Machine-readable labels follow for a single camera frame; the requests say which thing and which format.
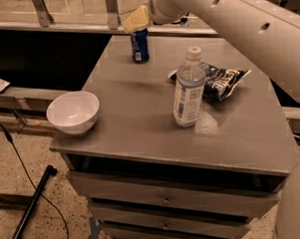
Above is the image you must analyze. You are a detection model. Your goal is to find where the black cable on floor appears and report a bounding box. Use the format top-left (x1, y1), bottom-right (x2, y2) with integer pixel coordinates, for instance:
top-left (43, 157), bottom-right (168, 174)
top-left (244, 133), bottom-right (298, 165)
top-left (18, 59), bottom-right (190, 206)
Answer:
top-left (0, 119), bottom-right (70, 239)

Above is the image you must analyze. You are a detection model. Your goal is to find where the grey drawer cabinet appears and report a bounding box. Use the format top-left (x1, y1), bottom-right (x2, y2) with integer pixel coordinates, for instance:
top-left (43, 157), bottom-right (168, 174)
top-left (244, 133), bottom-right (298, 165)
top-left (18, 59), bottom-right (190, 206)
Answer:
top-left (51, 36), bottom-right (300, 239)

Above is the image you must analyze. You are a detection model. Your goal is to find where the clear plastic water bottle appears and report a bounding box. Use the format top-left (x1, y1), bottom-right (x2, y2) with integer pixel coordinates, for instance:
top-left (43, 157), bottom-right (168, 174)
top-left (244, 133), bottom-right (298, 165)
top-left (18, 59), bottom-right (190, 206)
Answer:
top-left (173, 46), bottom-right (206, 127)

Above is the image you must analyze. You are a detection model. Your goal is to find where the dark chip bag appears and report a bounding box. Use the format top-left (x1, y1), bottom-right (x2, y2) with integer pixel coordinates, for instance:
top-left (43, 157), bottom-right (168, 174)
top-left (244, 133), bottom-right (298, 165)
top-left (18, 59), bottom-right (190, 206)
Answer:
top-left (168, 63), bottom-right (250, 102)

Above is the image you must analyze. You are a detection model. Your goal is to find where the blue pepsi can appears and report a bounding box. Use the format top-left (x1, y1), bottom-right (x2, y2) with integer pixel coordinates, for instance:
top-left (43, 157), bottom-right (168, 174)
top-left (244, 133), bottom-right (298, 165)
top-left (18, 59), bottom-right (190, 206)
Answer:
top-left (131, 28), bottom-right (150, 64)

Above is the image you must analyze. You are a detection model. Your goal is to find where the metal railing frame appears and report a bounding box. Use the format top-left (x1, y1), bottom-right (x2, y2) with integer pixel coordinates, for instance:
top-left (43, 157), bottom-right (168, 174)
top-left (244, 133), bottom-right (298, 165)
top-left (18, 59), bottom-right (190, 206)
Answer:
top-left (0, 0), bottom-right (220, 46)

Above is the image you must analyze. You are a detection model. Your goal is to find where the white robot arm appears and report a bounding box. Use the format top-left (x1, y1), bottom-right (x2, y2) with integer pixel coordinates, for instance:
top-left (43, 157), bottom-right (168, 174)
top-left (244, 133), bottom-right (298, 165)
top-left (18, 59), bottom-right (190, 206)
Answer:
top-left (123, 0), bottom-right (300, 239)

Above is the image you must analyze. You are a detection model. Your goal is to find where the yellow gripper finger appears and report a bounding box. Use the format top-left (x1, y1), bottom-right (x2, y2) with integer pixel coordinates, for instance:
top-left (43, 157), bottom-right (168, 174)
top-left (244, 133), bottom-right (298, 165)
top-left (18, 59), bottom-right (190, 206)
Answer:
top-left (123, 5), bottom-right (151, 34)

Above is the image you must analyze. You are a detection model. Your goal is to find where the black bar on floor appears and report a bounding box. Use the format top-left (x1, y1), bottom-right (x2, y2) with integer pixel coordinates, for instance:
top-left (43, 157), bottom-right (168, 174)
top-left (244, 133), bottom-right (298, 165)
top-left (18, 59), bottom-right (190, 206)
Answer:
top-left (12, 164), bottom-right (58, 239)

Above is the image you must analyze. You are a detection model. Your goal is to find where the white bowl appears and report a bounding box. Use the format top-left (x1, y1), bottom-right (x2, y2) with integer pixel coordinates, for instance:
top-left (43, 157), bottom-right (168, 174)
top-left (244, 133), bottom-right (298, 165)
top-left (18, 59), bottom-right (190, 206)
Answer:
top-left (46, 91), bottom-right (100, 134)

